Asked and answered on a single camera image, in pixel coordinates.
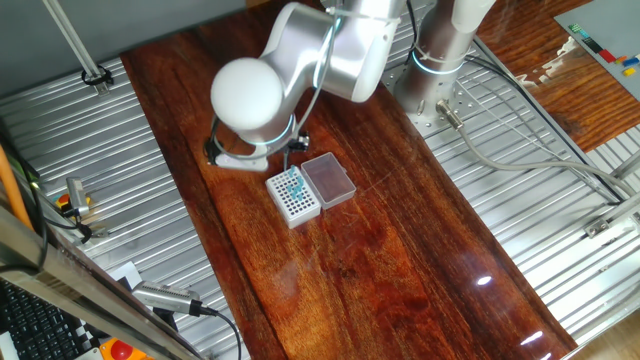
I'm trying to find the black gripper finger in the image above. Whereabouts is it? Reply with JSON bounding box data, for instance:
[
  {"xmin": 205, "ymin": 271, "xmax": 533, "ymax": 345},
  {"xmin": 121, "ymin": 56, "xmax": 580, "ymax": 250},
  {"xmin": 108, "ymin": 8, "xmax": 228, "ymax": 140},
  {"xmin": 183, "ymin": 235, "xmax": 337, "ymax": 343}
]
[{"xmin": 287, "ymin": 130, "xmax": 311, "ymax": 154}]

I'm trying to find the white pipette tip holder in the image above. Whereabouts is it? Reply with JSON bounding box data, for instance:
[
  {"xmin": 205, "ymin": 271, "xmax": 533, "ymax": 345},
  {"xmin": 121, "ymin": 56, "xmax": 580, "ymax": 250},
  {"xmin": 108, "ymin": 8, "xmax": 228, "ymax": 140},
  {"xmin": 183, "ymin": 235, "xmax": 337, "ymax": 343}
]
[{"xmin": 264, "ymin": 165, "xmax": 322, "ymax": 230}]

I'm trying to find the clear plastic box lid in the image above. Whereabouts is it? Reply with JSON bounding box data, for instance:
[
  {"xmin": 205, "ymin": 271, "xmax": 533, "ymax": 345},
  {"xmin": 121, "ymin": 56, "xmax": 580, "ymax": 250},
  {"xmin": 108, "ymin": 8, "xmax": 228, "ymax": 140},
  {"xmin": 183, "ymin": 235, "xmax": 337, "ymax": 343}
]
[{"xmin": 300, "ymin": 151, "xmax": 358, "ymax": 210}]

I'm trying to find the black white marker sheet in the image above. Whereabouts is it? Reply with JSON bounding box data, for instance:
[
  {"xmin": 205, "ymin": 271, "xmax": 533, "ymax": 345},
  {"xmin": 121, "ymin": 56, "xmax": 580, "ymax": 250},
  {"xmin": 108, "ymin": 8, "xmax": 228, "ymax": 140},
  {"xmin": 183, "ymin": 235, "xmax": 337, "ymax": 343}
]
[{"xmin": 73, "ymin": 259, "xmax": 145, "ymax": 360}]

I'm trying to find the grey metal clamp tool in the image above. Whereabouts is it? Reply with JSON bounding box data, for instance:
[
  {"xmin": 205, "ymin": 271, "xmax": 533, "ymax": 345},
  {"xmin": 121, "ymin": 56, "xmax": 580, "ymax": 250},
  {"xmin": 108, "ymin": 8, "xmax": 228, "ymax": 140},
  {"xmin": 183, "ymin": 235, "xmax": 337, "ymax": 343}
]
[{"xmin": 66, "ymin": 177, "xmax": 92, "ymax": 218}]

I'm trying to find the silver metal pole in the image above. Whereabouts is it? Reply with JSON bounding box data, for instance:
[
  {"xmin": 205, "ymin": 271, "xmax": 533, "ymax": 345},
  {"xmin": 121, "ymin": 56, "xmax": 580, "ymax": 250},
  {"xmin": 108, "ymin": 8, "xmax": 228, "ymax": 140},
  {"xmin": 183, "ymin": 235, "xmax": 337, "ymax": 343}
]
[{"xmin": 42, "ymin": 0, "xmax": 110, "ymax": 97}]

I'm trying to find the red emergency stop button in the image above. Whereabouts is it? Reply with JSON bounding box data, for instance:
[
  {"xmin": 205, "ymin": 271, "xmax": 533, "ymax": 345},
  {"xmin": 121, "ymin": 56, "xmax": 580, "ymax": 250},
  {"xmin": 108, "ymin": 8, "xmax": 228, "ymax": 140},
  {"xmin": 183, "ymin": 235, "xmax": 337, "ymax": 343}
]
[{"xmin": 98, "ymin": 337, "xmax": 155, "ymax": 360}]

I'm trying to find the orange tube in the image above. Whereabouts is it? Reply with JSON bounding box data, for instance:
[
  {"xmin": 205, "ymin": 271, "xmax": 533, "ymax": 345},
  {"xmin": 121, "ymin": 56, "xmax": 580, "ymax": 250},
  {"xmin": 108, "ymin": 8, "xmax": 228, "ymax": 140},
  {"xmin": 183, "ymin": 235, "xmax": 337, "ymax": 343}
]
[{"xmin": 0, "ymin": 144, "xmax": 34, "ymax": 232}]

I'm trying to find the black keyboard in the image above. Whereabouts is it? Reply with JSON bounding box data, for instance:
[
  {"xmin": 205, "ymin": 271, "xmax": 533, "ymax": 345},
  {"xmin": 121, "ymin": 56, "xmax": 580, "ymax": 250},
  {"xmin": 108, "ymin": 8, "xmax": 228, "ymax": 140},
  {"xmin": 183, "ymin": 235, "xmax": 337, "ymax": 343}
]
[{"xmin": 0, "ymin": 279, "xmax": 109, "ymax": 360}]

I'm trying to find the grey board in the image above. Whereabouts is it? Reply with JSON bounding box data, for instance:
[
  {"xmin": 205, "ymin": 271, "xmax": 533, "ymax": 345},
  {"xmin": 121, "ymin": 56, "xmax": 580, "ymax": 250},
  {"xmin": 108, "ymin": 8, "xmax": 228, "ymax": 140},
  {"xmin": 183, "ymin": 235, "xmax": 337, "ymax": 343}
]
[{"xmin": 553, "ymin": 0, "xmax": 640, "ymax": 101}]

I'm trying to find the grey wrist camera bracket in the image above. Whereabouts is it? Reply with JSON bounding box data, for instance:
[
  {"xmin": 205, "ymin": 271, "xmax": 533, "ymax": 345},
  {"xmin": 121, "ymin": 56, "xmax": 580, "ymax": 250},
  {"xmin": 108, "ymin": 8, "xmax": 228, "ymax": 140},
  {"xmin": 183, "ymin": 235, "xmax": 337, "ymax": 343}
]
[{"xmin": 204, "ymin": 139, "xmax": 270, "ymax": 173}]

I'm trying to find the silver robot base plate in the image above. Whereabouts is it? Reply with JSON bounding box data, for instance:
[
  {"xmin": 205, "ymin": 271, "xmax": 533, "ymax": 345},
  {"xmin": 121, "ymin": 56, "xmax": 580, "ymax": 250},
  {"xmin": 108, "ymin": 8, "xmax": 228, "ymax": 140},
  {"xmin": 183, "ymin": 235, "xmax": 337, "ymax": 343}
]
[{"xmin": 378, "ymin": 52, "xmax": 484, "ymax": 140}]

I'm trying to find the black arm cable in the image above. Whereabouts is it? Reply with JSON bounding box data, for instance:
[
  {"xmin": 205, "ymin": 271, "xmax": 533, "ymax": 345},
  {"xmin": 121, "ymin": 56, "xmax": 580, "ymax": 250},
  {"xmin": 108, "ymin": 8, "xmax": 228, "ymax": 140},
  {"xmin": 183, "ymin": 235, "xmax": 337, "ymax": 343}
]
[{"xmin": 405, "ymin": 0, "xmax": 422, "ymax": 64}]

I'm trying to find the black camera cable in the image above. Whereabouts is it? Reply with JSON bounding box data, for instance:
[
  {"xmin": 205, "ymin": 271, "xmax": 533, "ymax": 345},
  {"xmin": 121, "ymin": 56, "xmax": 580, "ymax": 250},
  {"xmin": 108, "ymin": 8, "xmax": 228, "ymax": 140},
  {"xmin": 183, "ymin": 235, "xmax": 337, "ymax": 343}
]
[{"xmin": 199, "ymin": 305, "xmax": 244, "ymax": 360}]

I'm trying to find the ribbed silver camera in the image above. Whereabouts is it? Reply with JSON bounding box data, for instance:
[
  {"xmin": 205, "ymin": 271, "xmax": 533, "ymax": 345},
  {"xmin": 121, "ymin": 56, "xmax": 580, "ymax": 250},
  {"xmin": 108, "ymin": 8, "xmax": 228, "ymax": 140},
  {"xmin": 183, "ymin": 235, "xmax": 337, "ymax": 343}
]
[{"xmin": 131, "ymin": 280, "xmax": 205, "ymax": 318}]

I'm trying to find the black pole clamp ring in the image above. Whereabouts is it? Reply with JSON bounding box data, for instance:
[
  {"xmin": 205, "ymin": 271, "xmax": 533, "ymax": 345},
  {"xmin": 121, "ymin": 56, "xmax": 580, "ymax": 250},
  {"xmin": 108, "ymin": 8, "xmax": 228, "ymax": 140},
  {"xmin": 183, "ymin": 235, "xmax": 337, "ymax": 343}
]
[{"xmin": 81, "ymin": 64, "xmax": 115, "ymax": 87}]

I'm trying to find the thick grey base cable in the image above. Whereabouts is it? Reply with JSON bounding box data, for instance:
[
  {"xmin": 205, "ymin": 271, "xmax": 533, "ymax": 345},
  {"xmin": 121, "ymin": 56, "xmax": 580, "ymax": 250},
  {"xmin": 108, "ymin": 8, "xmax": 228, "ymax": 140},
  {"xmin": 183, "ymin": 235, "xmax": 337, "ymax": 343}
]
[{"xmin": 435, "ymin": 98, "xmax": 640, "ymax": 197}]

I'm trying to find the thin black cable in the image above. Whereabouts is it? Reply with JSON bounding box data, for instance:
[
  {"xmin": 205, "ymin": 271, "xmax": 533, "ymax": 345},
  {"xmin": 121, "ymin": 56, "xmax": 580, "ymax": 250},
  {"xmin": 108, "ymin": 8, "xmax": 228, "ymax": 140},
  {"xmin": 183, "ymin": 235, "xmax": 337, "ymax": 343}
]
[{"xmin": 59, "ymin": 207, "xmax": 95, "ymax": 245}]

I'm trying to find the shiny metal frame beam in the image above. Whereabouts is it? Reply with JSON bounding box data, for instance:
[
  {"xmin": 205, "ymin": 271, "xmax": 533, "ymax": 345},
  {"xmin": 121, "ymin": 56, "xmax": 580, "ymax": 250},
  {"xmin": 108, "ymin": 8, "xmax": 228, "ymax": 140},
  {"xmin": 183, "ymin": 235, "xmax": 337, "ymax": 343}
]
[{"xmin": 0, "ymin": 197, "xmax": 204, "ymax": 360}]

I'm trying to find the black base cable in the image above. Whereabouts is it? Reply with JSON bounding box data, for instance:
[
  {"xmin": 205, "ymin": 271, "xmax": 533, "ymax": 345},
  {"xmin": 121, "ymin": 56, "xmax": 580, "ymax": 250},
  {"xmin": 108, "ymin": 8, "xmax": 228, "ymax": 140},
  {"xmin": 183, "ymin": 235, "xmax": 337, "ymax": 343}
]
[{"xmin": 464, "ymin": 53, "xmax": 626, "ymax": 206}]

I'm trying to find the aluminium profile bracket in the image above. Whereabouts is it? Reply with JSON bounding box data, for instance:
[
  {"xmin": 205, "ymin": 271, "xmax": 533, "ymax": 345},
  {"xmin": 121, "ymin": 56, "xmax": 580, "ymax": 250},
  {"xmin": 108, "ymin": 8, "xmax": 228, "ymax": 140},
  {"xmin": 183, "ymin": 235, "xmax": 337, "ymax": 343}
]
[{"xmin": 583, "ymin": 197, "xmax": 640, "ymax": 239}]

